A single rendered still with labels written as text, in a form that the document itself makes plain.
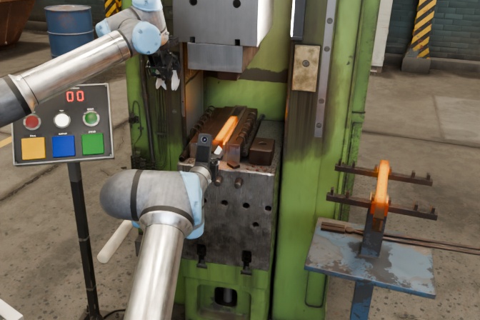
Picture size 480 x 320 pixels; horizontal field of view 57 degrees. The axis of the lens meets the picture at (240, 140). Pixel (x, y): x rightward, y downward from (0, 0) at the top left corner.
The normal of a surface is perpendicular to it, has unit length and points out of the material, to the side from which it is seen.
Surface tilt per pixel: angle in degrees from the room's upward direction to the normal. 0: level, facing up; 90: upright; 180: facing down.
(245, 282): 90
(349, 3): 90
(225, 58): 90
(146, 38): 90
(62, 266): 0
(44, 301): 0
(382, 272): 0
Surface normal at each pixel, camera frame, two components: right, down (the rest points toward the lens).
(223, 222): -0.19, 0.39
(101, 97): 0.22, -0.11
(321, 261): 0.03, -0.91
